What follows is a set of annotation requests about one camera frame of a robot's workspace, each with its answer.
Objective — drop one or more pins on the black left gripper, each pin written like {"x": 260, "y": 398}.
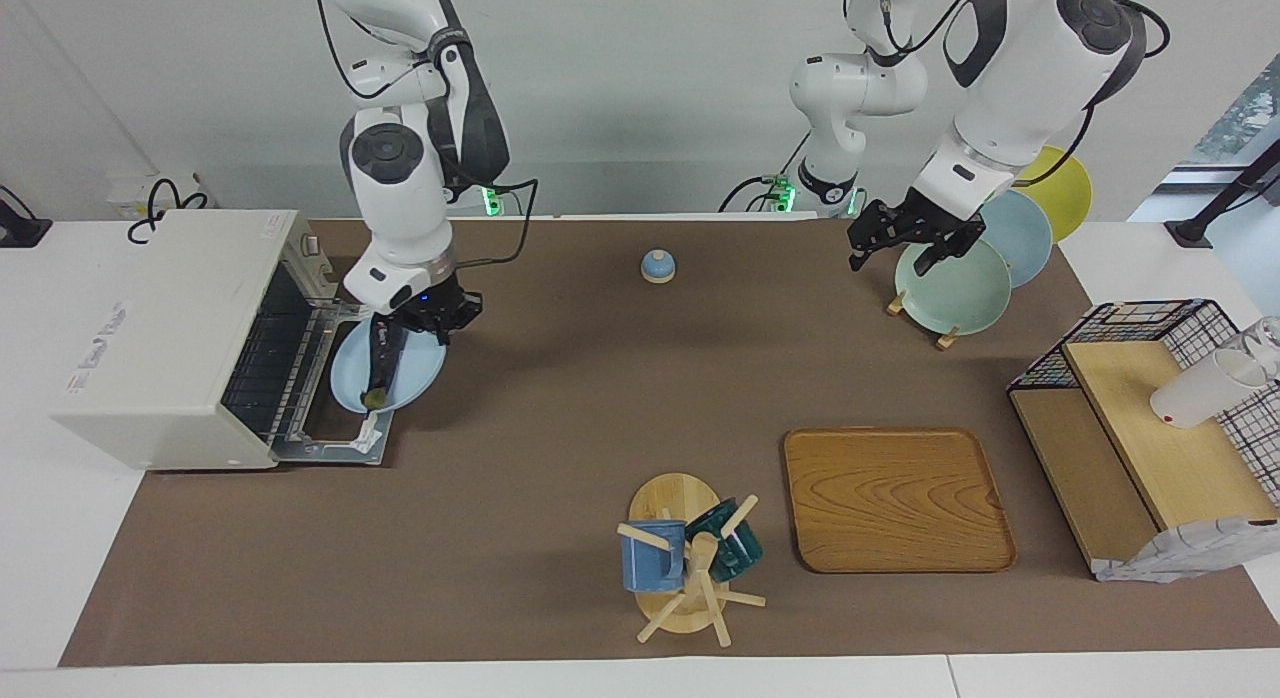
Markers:
{"x": 930, "y": 223}

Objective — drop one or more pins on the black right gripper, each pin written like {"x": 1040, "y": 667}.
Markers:
{"x": 435, "y": 313}

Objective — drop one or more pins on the pale blue plate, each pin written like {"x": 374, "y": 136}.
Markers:
{"x": 420, "y": 373}

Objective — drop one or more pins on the dark purple eggplant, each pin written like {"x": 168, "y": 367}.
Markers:
{"x": 380, "y": 373}

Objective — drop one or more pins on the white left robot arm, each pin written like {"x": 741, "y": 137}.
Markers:
{"x": 1030, "y": 58}

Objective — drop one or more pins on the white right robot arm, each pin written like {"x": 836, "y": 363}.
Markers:
{"x": 400, "y": 178}

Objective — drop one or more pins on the white toaster oven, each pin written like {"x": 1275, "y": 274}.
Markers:
{"x": 150, "y": 328}

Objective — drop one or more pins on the mint green plate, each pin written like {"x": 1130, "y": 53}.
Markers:
{"x": 960, "y": 298}

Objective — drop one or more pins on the wooden plate rack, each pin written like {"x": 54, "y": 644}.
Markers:
{"x": 947, "y": 340}

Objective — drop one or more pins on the light blue racked plate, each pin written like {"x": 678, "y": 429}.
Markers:
{"x": 1025, "y": 238}

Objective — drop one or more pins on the yellow plate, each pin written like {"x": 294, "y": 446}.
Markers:
{"x": 1065, "y": 188}

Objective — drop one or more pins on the brown table mat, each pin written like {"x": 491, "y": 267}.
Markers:
{"x": 600, "y": 398}

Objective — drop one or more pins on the wooden serving tray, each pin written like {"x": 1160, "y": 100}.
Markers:
{"x": 895, "y": 498}

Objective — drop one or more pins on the wooden mug tree stand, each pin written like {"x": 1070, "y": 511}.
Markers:
{"x": 672, "y": 498}

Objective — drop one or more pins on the blue mug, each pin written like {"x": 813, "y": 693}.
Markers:
{"x": 650, "y": 563}

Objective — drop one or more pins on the white cup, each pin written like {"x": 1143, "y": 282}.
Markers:
{"x": 1195, "y": 398}

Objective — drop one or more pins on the white power strip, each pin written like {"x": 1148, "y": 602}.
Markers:
{"x": 125, "y": 193}

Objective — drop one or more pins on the wooden shelf box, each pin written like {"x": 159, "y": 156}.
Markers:
{"x": 1170, "y": 468}

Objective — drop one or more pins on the dark green mug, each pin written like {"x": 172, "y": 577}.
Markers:
{"x": 738, "y": 553}

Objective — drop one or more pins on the clear glass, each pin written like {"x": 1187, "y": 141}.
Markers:
{"x": 1268, "y": 343}

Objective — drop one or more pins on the grey tile patterned sheet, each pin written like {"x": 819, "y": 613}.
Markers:
{"x": 1180, "y": 553}

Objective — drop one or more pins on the black device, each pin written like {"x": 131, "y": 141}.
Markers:
{"x": 20, "y": 233}

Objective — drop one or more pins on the window with grey frame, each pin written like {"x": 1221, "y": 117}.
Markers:
{"x": 1235, "y": 118}

